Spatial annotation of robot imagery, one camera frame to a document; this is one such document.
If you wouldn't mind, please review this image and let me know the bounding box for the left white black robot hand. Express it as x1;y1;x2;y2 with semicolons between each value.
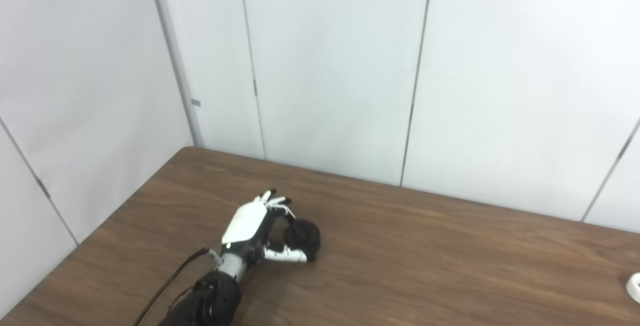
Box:
220;188;309;268

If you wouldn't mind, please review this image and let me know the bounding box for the round black plastic part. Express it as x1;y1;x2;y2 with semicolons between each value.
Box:
283;219;322;262

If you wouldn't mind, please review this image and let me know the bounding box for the white plastic ring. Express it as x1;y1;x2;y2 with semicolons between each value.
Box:
625;272;640;303

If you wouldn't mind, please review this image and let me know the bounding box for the grey corner wall post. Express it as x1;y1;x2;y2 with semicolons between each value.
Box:
145;0;205;148

